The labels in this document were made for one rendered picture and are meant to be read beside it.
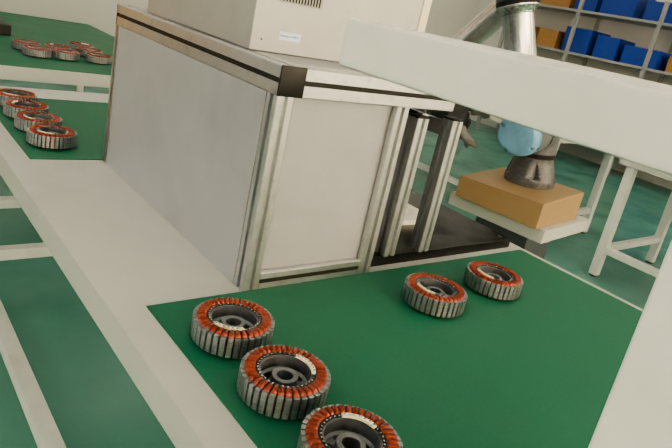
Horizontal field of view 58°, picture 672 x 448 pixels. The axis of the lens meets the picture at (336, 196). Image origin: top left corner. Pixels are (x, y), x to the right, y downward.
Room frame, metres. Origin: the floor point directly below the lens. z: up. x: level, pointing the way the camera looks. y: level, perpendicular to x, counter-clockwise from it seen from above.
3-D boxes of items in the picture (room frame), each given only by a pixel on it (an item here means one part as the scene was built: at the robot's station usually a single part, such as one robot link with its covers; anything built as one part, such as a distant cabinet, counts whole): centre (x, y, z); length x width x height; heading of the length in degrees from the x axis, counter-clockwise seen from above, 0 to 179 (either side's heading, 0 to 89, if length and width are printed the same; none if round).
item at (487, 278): (1.12, -0.34, 0.77); 0.11 x 0.11 x 0.04
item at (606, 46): (7.72, -2.89, 1.41); 0.42 x 0.28 x 0.26; 133
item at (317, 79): (1.28, 0.18, 1.09); 0.68 x 0.44 x 0.05; 42
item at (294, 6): (1.29, 0.19, 1.22); 0.44 x 0.39 x 0.20; 42
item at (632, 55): (7.39, -3.18, 1.38); 0.42 x 0.42 x 0.20; 40
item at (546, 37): (8.33, -2.35, 1.39); 0.40 x 0.28 x 0.22; 132
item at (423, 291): (0.99, -0.21, 0.77); 0.11 x 0.11 x 0.04
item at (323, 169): (0.99, 0.02, 0.91); 0.28 x 0.03 x 0.32; 132
